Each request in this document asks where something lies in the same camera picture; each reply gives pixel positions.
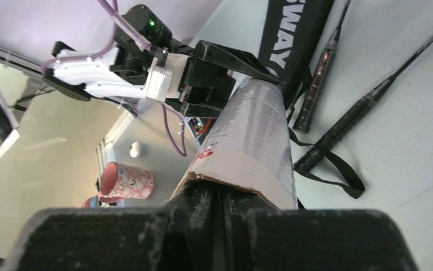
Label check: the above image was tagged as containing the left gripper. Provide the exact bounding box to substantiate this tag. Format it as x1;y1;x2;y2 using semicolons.
179;40;283;118

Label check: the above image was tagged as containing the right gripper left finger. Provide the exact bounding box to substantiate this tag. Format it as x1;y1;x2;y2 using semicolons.
0;207;202;271

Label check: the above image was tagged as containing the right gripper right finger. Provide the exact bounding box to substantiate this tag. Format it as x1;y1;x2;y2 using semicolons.
225;209;418;270

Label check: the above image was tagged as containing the white shuttlecock tube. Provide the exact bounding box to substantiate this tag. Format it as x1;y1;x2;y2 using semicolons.
172;78;298;209

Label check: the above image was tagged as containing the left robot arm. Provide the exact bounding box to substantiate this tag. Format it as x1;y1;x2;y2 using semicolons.
42;1;282;119

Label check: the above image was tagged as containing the right badminton racket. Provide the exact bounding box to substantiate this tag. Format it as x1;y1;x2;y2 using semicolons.
294;35;433;171

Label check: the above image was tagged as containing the badminton racket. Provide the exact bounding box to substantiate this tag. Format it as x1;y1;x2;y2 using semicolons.
293;0;352;134
294;35;433;171

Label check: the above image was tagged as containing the left badminton racket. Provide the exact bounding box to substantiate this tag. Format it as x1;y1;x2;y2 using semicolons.
293;0;352;134

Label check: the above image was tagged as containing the pink patterned mug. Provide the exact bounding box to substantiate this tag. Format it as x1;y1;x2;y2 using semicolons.
98;162;155;203

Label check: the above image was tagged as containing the small white object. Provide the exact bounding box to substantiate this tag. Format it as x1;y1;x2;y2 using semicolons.
129;142;142;158

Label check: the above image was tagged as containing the black racket bag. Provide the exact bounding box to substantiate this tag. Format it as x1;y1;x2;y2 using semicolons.
257;0;335;89

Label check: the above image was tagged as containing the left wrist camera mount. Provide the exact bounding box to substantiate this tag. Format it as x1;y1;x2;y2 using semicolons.
144;53;190;103

